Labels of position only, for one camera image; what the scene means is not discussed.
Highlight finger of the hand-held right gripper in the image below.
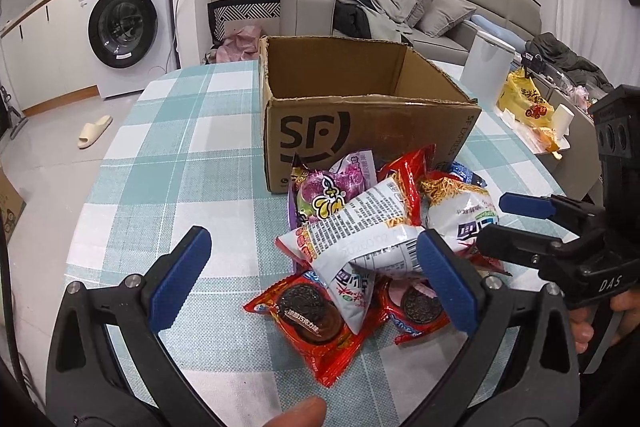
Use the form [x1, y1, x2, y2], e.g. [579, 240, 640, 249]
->
[476, 222, 568, 270]
[499, 192, 608, 235]

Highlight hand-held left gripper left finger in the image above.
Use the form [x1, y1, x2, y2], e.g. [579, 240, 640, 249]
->
[46, 226, 213, 427]

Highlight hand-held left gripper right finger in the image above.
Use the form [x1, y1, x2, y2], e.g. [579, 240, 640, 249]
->
[416, 229, 581, 427]

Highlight white noodle snack packet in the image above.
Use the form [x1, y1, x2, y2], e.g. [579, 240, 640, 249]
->
[317, 264, 383, 336]
[276, 177, 432, 280]
[420, 173, 501, 258]

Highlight blue cookie packet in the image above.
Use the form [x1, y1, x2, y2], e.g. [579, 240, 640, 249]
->
[439, 161, 489, 188]

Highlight red crinkly snack packet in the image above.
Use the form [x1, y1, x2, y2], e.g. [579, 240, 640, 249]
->
[377, 144, 437, 228]

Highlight purple gummy candy bag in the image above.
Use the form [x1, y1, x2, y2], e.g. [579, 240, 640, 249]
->
[287, 149, 378, 233]

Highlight brown cardboard box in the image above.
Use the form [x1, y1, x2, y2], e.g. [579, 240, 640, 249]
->
[258, 35, 482, 194]

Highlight person's right hand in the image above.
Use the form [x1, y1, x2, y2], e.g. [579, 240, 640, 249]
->
[569, 286, 640, 355]

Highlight person's left hand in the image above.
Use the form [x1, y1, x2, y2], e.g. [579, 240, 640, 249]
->
[271, 397, 327, 427]

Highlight red pink-cream cookie packet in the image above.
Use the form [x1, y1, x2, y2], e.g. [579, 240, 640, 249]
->
[375, 274, 468, 347]

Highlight white paper cup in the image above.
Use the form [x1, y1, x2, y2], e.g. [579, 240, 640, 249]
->
[552, 103, 574, 138]

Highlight yellow plastic bag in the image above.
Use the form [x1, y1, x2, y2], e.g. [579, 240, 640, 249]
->
[496, 67, 556, 131]

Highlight teal plaid tablecloth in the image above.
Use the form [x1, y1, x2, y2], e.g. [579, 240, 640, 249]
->
[62, 59, 591, 427]

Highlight red chocolate cookie packet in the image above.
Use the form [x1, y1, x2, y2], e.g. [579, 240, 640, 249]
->
[243, 271, 368, 389]

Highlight white round bin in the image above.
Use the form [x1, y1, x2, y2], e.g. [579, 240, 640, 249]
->
[460, 32, 516, 104]

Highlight dark green jacket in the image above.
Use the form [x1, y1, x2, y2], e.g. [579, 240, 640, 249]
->
[530, 33, 614, 96]

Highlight beige slipper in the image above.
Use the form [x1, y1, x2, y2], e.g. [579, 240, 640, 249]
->
[77, 115, 113, 150]

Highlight light blue pillow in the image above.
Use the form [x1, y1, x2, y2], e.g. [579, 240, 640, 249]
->
[472, 14, 521, 54]

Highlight flat cardboard box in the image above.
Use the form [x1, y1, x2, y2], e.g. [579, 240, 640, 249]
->
[0, 167, 27, 249]

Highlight grey jacket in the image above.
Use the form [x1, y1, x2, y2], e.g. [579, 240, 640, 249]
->
[366, 0, 416, 44]

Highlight pink cloth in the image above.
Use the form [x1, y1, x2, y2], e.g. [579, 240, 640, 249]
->
[207, 25, 263, 65]

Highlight white washing machine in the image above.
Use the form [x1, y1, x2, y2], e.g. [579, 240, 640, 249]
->
[77, 0, 182, 100]

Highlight dark clothes pile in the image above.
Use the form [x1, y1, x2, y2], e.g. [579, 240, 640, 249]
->
[331, 0, 375, 40]

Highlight white base cabinet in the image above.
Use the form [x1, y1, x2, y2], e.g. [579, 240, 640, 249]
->
[0, 0, 101, 118]

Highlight grey sofa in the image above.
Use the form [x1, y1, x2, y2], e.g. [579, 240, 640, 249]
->
[279, 0, 543, 80]

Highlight black cable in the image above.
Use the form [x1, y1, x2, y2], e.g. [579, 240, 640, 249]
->
[0, 237, 38, 427]

